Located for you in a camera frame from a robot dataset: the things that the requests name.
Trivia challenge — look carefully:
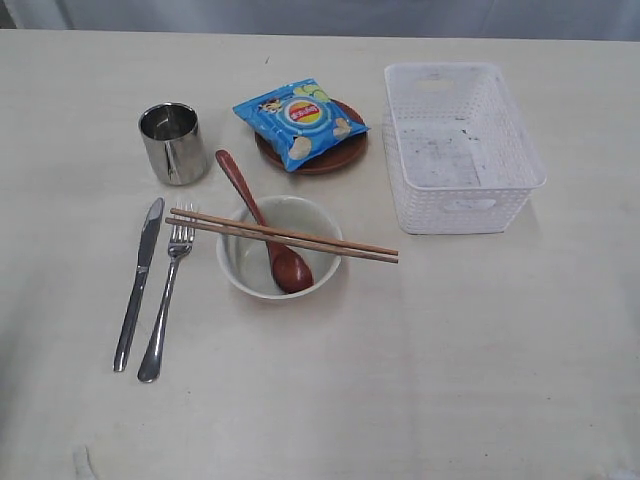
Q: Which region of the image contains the brown wooden handled utensil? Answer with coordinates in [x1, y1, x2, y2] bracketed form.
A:
[215, 149, 314, 294]

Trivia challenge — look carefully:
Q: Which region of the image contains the brown wooden chopstick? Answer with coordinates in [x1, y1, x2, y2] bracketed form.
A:
[165, 217, 399, 264]
[170, 208, 399, 257]

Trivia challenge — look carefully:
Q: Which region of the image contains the brown round plate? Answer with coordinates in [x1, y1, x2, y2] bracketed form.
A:
[254, 98, 368, 174]

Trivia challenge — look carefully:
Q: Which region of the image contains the blue chips bag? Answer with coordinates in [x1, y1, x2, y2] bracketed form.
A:
[233, 78, 368, 172]

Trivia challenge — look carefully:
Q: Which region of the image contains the silver metal fork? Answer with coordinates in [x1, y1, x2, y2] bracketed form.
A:
[137, 224, 195, 383]

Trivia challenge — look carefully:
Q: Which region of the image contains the white perforated plastic basket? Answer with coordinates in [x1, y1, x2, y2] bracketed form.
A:
[382, 62, 546, 235]

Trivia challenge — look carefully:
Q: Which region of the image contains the silver metal table knife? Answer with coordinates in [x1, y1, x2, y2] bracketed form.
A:
[112, 197, 165, 372]

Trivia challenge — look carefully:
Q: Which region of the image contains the shiny steel cup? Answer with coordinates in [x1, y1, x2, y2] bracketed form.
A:
[138, 102, 209, 186]

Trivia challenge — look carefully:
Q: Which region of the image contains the white curtain backdrop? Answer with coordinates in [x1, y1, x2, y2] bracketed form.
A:
[1, 0, 639, 41]

